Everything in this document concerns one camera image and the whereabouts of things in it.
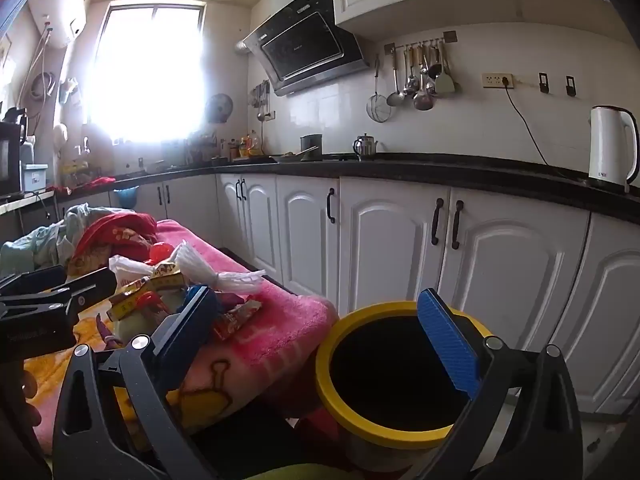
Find blue plastic box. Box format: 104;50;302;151
21;163;49;193

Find small wall fan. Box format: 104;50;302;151
205;93;234;124

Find pink printed blanket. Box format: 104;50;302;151
22;218;341;456

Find blue plastic basin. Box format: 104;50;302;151
112;186;140;209

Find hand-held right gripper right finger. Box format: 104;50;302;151
415;288;583;480

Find bright window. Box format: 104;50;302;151
82;2;208;143

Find black range hood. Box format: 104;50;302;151
235;0;370;97

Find coiled hose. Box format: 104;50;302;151
30;72;57;101

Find black microwave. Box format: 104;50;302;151
0;121;23;198

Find pale green packet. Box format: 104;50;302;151
112;292;183;346

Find white electric kettle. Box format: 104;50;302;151
587;105;640;195

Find black power cable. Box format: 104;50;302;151
502;76;591;183

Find person's left hand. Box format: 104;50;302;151
20;372;43;428

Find metal utensil rail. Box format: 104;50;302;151
384;30;458;56

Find cluster of condiment bottles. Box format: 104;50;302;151
227;130;263;158

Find white water heater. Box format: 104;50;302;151
27;0;88;51

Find wire strainer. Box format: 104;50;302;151
366;57;393;123

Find metal teapot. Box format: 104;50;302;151
353;133;379;161

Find dark cooking pot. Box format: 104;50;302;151
300;133;324;162

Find red snack packet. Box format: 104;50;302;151
214;299;263;342

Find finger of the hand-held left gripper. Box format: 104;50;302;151
47;266;118;317
0;265;68;297

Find white base cabinets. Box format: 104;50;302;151
55;172;640;416

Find wall rack with kitchen tools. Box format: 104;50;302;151
250;80;273;111

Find steel side table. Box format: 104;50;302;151
0;190;56;216

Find red rag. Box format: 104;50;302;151
50;176;117;196

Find light green cloth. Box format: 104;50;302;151
0;203;101;273

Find red printed cloth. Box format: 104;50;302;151
67;212;160;276

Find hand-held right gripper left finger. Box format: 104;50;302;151
52;285;221;480

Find yellow-rimmed trash bin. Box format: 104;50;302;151
315;301;496;471

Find hanging metal kitchen utensils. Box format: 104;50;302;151
390;40;461;111

